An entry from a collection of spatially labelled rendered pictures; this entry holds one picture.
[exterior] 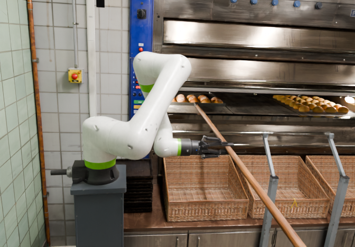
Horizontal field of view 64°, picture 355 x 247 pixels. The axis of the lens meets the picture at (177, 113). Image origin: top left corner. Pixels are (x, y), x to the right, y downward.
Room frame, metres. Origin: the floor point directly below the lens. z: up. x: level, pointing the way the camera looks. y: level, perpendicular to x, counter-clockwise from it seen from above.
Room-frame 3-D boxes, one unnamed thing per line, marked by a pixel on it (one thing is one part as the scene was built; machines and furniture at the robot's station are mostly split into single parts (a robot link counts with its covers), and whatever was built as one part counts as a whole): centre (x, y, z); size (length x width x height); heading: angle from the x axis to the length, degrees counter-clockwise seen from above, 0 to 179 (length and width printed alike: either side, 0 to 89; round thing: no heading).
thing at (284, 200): (1.97, -0.80, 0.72); 0.56 x 0.49 x 0.28; 96
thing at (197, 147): (1.44, -0.13, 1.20); 0.09 x 0.07 x 0.08; 98
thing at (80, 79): (2.00, 0.73, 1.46); 0.10 x 0.07 x 0.10; 97
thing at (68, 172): (1.05, 0.36, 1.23); 0.26 x 0.15 x 0.06; 101
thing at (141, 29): (3.02, 0.41, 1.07); 1.93 x 0.16 x 2.15; 7
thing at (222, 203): (1.90, -0.21, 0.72); 0.56 x 0.49 x 0.28; 98
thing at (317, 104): (2.74, -1.27, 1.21); 0.61 x 0.48 x 0.06; 7
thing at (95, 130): (1.05, 0.29, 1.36); 0.16 x 0.13 x 0.19; 65
